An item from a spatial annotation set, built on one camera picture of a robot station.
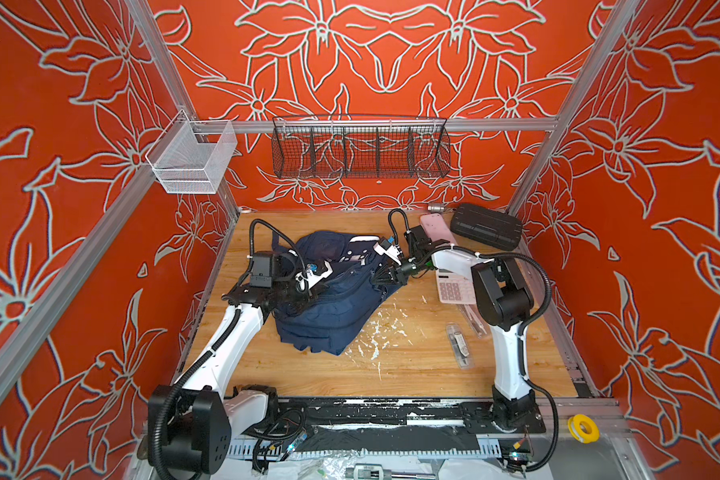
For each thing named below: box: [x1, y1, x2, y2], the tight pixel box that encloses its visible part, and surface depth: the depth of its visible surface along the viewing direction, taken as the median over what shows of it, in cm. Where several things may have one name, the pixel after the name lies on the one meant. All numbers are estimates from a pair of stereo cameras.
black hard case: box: [450, 203, 523, 251], surface depth 109 cm
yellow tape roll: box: [567, 414, 601, 444], surface depth 72 cm
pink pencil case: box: [420, 213, 458, 245], surface depth 113 cm
